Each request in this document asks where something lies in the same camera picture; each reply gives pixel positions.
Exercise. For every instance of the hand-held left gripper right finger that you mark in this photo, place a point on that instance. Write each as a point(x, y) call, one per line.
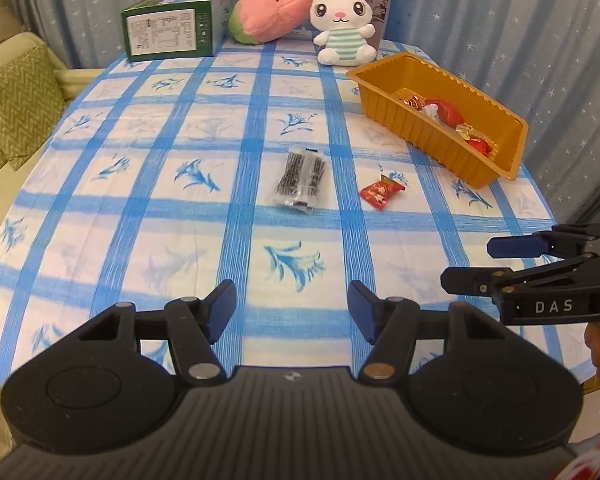
point(361, 307)

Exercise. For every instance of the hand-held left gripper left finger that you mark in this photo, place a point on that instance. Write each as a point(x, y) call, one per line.
point(220, 310)

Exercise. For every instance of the large red snack packet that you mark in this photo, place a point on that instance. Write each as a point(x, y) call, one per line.
point(451, 112)

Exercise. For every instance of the red patterned snack packet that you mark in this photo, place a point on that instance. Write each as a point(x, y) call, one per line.
point(380, 192)

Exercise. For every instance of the pink plush toy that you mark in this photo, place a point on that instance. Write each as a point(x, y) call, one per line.
point(270, 15)

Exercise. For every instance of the red white patterned cloth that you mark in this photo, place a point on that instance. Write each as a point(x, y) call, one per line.
point(597, 462)

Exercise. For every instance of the orange plastic tray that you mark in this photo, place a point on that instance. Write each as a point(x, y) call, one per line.
point(415, 125)

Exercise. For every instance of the dark printed box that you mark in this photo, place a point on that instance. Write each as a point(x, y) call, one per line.
point(382, 10)

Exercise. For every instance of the green cardboard box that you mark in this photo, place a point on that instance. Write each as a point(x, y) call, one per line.
point(165, 30)

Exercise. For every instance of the blue checked tablecloth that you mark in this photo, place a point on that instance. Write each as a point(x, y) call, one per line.
point(180, 240)

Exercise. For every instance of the black clear snack packet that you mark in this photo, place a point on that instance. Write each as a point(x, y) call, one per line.
point(300, 180)

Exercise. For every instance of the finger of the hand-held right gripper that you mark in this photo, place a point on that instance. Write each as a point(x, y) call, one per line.
point(470, 282)
point(515, 246)

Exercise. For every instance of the white rabbit plush toy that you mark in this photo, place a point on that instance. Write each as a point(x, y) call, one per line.
point(342, 42)

